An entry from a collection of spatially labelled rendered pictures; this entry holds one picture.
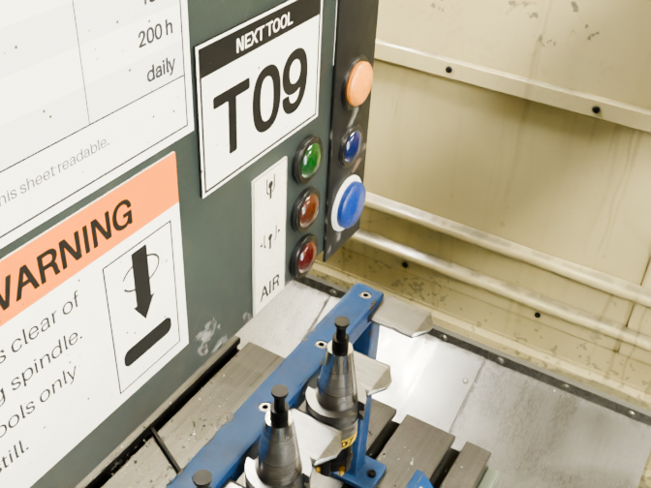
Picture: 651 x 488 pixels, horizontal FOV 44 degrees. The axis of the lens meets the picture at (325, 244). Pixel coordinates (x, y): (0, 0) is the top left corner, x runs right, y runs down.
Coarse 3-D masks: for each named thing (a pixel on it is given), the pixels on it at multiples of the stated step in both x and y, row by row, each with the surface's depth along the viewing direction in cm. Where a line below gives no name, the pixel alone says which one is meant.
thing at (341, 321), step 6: (336, 318) 79; (342, 318) 79; (336, 324) 78; (342, 324) 78; (348, 324) 78; (336, 330) 79; (342, 330) 79; (336, 336) 80; (342, 336) 79; (348, 336) 80; (336, 342) 79; (342, 342) 79; (348, 342) 80; (336, 348) 80; (342, 348) 80; (348, 348) 80
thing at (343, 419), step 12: (360, 384) 86; (312, 396) 84; (360, 396) 85; (312, 408) 83; (324, 408) 83; (360, 408) 85; (324, 420) 83; (336, 420) 82; (348, 420) 83; (348, 432) 84
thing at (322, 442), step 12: (300, 420) 83; (312, 420) 83; (300, 432) 82; (312, 432) 82; (324, 432) 82; (336, 432) 82; (300, 444) 80; (312, 444) 80; (324, 444) 80; (336, 444) 81; (312, 456) 79; (324, 456) 79; (336, 456) 80
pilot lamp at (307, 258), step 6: (306, 246) 46; (312, 246) 47; (306, 252) 46; (312, 252) 47; (300, 258) 46; (306, 258) 46; (312, 258) 47; (300, 264) 46; (306, 264) 47; (300, 270) 47; (306, 270) 47
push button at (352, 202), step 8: (352, 184) 49; (360, 184) 49; (344, 192) 49; (352, 192) 49; (360, 192) 49; (344, 200) 48; (352, 200) 49; (360, 200) 50; (344, 208) 48; (352, 208) 49; (360, 208) 50; (344, 216) 49; (352, 216) 49; (344, 224) 49; (352, 224) 50
